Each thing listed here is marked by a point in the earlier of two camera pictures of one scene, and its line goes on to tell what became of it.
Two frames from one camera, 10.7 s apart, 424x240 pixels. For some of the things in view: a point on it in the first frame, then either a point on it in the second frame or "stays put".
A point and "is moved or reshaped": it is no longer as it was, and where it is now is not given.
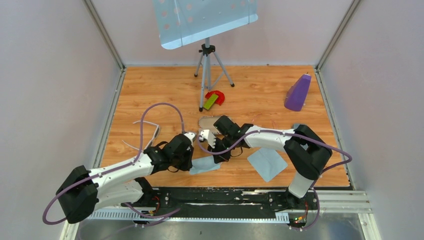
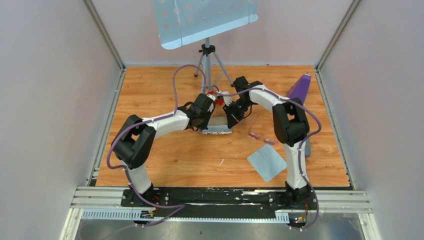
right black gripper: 222,157 → 233,117
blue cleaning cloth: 201,165 is moved or reshaped
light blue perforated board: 180,21 stays put
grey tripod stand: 212,70 stays put
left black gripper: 187,166 → 204,125
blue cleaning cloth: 268,162 stays put
